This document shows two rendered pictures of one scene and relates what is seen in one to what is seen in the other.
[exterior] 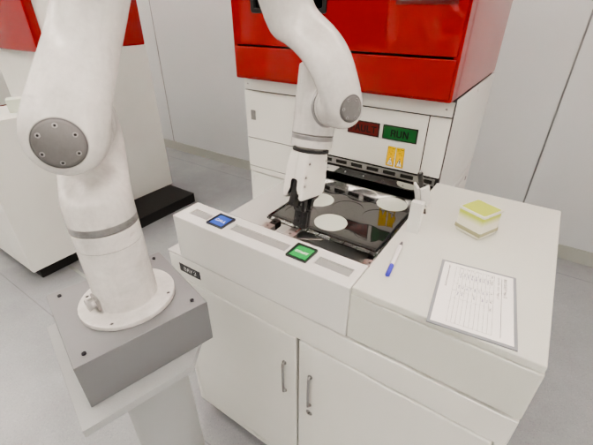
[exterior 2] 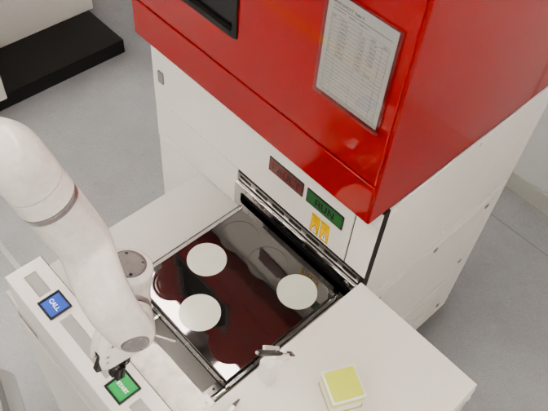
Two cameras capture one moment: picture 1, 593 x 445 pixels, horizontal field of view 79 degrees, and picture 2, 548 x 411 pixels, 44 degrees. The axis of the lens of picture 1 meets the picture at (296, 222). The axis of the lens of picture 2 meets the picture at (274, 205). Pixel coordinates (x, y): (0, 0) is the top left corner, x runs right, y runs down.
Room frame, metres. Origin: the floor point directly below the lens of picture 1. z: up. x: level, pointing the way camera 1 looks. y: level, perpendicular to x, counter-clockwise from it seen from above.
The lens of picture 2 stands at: (0.17, -0.36, 2.32)
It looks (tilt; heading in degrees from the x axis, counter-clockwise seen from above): 51 degrees down; 8
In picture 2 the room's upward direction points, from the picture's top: 6 degrees clockwise
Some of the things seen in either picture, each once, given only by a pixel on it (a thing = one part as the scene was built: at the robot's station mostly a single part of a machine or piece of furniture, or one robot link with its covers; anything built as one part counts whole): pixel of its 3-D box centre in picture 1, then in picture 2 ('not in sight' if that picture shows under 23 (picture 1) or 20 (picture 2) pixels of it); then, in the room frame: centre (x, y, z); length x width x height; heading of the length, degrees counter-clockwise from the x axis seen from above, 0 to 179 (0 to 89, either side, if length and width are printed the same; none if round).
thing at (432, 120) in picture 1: (331, 142); (252, 165); (1.32, -0.13, 1.02); 0.82 x 0.03 x 0.40; 56
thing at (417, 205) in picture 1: (419, 205); (273, 360); (0.79, -0.31, 1.03); 0.06 x 0.04 x 0.13; 146
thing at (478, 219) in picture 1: (477, 219); (341, 390); (0.78, -0.46, 1.00); 0.07 x 0.07 x 0.07; 30
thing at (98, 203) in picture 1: (87, 155); not in sight; (0.62, 0.38, 1.23); 0.19 x 0.12 x 0.24; 19
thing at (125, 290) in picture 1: (117, 262); not in sight; (0.58, 0.36, 1.02); 0.19 x 0.19 x 0.18
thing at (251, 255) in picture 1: (261, 260); (93, 360); (0.76, 0.09, 0.89); 0.55 x 0.09 x 0.14; 56
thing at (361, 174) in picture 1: (370, 185); (292, 240); (1.20, -0.27, 0.89); 0.44 x 0.02 x 0.10; 56
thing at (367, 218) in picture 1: (347, 208); (235, 287); (1.02, -0.17, 0.90); 0.34 x 0.34 x 0.01; 56
